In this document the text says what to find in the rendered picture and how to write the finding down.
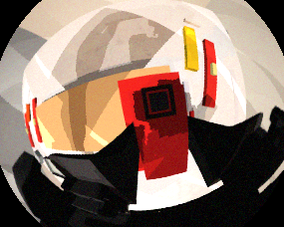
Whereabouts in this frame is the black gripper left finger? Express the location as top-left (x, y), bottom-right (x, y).
top-left (49, 122), bottom-right (139, 205)

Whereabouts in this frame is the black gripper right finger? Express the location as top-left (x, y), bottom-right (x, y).
top-left (186, 113), bottom-right (264, 188)

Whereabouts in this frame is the orange rectangular panel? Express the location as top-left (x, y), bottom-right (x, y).
top-left (35, 66), bottom-right (170, 152)

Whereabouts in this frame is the yellow rectangular bar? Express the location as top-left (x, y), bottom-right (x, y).
top-left (182, 26), bottom-right (198, 71)

